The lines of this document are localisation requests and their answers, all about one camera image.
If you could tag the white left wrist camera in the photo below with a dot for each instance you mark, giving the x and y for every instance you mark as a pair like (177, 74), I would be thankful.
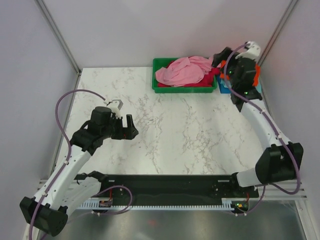
(115, 105)

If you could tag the pink t shirt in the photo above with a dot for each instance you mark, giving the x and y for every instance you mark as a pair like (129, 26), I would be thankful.
(189, 63)

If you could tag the blue folded t shirt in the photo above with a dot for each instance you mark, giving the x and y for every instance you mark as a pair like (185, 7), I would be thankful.
(222, 85)

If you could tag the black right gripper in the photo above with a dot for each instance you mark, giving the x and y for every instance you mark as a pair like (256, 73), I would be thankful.
(224, 56)

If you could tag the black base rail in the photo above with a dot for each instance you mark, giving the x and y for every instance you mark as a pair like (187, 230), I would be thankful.
(171, 189)

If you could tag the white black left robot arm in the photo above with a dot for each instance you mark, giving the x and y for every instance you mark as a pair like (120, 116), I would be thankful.
(49, 209)

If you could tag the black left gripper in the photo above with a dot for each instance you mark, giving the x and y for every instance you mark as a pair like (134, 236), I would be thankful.
(128, 133)

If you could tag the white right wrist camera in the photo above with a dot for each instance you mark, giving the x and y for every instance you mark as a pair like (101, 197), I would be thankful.
(253, 51)

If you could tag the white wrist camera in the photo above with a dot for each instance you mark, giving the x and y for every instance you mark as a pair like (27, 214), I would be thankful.
(115, 105)
(253, 51)

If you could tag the orange t shirt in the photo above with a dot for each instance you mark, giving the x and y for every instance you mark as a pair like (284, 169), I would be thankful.
(249, 76)

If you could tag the right aluminium frame post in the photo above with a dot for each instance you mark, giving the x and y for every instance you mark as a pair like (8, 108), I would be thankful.
(278, 29)

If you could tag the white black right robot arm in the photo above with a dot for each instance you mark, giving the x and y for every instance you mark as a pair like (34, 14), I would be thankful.
(281, 158)

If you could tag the white slotted cable duct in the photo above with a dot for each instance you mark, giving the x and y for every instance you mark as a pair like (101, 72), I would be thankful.
(103, 205)

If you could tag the green plastic bin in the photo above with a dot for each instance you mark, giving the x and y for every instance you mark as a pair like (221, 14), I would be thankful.
(158, 63)

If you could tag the left aluminium frame post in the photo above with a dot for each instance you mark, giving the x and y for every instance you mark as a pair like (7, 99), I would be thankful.
(58, 35)

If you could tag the teal folded t shirt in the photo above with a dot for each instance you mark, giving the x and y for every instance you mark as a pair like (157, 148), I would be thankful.
(258, 87)

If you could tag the aluminium frame post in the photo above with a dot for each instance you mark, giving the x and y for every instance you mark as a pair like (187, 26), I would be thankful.
(58, 35)
(278, 29)

